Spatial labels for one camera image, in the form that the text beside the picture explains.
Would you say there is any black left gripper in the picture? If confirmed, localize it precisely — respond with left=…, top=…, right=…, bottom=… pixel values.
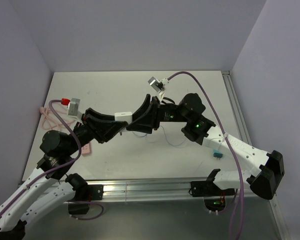
left=65, top=107, right=128, bottom=155

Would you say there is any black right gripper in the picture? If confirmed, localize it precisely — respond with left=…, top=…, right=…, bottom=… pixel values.
left=126, top=93, right=191, bottom=134

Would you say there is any white charger plug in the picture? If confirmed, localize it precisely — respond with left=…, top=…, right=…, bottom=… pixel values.
left=114, top=111, right=133, bottom=125

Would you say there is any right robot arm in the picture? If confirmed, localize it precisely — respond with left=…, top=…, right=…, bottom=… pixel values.
left=126, top=93, right=285, bottom=200

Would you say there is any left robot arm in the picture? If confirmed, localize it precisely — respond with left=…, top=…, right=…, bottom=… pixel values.
left=0, top=109, right=133, bottom=240

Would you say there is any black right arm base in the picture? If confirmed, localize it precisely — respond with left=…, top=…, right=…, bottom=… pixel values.
left=188, top=180, right=236, bottom=198

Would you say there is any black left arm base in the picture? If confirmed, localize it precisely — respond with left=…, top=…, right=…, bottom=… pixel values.
left=67, top=184, right=104, bottom=220

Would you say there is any blue charger plug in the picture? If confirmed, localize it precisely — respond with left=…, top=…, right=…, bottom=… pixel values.
left=212, top=149, right=223, bottom=159

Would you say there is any pink power strip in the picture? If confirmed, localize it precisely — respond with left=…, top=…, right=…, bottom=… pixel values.
left=81, top=143, right=92, bottom=156

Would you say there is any thin light blue cable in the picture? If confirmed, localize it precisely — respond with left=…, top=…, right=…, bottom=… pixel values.
left=132, top=124, right=188, bottom=148

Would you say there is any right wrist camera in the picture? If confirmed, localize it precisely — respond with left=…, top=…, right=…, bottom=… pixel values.
left=147, top=77, right=169, bottom=102

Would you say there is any pink power strip cord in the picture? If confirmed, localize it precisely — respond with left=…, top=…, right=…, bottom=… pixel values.
left=38, top=104, right=78, bottom=131

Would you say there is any aluminium table rail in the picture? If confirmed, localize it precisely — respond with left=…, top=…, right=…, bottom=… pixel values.
left=14, top=71, right=291, bottom=240

